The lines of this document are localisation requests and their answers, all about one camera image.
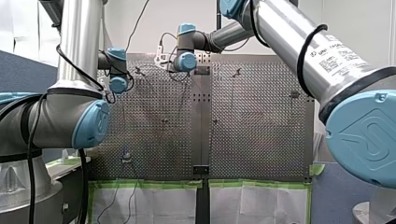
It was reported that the black panel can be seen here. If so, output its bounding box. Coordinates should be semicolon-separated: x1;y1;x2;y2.
57;167;92;224

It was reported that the thin black hanging cable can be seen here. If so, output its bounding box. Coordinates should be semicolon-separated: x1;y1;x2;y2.
124;0;151;53

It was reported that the grey board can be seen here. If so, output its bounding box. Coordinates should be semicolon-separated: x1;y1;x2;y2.
311;161;376;224

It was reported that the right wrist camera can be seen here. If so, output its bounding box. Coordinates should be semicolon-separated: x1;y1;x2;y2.
154;44;172;69

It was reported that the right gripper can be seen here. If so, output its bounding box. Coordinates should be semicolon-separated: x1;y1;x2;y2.
166;57;177;74

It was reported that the black upright pole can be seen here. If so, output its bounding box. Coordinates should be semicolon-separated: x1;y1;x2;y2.
216;0;222;31

